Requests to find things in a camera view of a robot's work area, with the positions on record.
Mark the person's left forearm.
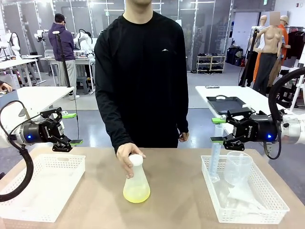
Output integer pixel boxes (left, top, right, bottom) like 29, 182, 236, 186
175, 93, 190, 134

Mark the black tray with handle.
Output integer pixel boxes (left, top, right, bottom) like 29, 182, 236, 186
206, 94, 251, 115

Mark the thin black right gripper cable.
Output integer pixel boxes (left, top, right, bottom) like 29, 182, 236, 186
263, 140, 283, 160

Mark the person in purple hoodie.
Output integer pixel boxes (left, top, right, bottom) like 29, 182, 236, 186
47, 13, 77, 96

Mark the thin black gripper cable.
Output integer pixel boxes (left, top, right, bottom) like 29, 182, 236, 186
0, 100, 32, 144
263, 140, 283, 160

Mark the beige bare-torso mannequin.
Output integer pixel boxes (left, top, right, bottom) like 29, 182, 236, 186
253, 11, 284, 96

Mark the white perforated plastic basket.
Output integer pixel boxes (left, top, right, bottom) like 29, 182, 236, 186
0, 154, 86, 223
201, 155, 291, 225

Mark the mannequin in orange clothes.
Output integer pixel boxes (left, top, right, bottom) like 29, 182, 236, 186
277, 15, 291, 79

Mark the clear plastic graduated cylinder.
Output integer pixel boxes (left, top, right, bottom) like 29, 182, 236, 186
209, 124, 224, 183

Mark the translucent plastic erlenmeyer flask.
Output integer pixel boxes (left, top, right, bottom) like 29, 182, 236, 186
122, 157, 152, 204

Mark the person's right hand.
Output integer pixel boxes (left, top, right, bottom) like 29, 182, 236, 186
116, 142, 146, 179

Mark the clear plastic measuring beaker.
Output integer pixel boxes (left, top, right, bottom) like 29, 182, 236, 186
224, 151, 253, 186

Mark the grey plastic step stool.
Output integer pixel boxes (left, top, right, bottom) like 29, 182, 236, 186
75, 78, 91, 94

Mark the white mannequin in black clothes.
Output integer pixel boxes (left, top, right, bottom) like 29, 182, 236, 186
239, 15, 268, 88

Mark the dark luggage pile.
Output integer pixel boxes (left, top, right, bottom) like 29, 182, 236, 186
226, 46, 244, 66

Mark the white shoe rack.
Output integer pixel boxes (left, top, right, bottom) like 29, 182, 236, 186
196, 55, 226, 74

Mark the person's left hand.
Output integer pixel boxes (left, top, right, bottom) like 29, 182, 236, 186
178, 131, 190, 143

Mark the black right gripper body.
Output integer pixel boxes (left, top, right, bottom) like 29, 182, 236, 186
233, 115, 279, 143

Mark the white side table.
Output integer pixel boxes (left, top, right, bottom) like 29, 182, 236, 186
0, 86, 75, 115
195, 85, 305, 134

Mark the person's right forearm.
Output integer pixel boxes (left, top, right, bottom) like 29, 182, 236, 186
95, 93, 134, 155

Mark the thick black left arm hose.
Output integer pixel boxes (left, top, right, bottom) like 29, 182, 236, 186
0, 135, 35, 203

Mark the thick black arm hose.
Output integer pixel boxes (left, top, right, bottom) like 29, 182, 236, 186
268, 67, 305, 120
0, 135, 35, 203

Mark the person in black shirt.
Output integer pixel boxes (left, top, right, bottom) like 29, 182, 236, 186
94, 0, 190, 149

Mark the clear plastic funnel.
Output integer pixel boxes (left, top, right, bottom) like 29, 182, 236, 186
223, 182, 265, 212

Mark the thin black left gripper cable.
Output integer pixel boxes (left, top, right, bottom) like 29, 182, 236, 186
0, 100, 32, 144

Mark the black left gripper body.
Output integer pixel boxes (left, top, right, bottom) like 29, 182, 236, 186
20, 118, 65, 146

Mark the thick black right arm hose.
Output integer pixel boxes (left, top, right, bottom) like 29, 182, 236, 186
268, 67, 305, 120

